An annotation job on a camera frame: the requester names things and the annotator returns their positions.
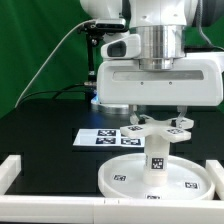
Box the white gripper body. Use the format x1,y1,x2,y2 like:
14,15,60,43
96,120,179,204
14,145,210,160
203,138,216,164
97,53,224,106

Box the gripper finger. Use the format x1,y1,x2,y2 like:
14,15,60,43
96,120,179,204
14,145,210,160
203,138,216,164
176,106,187,128
129,105,141,125

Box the white cross table base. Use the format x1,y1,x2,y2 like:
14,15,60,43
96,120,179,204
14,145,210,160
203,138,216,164
120,117,194,143

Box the white round table top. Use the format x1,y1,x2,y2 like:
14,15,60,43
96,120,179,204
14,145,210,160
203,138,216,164
98,153,215,200

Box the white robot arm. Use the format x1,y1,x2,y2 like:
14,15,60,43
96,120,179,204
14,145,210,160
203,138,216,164
80,0,224,127

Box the white marker sheet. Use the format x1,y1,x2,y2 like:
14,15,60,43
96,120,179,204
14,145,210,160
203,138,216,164
73,129,145,147

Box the white frame right block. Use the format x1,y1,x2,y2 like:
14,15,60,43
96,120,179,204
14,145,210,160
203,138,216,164
206,160,224,201

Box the white frame block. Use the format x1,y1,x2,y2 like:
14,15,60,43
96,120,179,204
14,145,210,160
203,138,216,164
206,160,224,201
0,155,21,195

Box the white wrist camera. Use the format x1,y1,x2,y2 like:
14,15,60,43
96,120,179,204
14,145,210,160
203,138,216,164
101,34,141,59

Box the black cable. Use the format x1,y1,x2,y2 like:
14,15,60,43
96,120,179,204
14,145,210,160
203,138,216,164
20,82,98,105

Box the grey cable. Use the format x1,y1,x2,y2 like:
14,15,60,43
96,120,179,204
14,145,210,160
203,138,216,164
14,18,97,108

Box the white frame left block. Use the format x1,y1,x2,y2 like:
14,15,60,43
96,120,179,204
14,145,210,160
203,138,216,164
0,155,21,195

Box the white frame front bar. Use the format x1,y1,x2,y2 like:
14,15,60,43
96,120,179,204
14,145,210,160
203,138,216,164
0,196,224,224

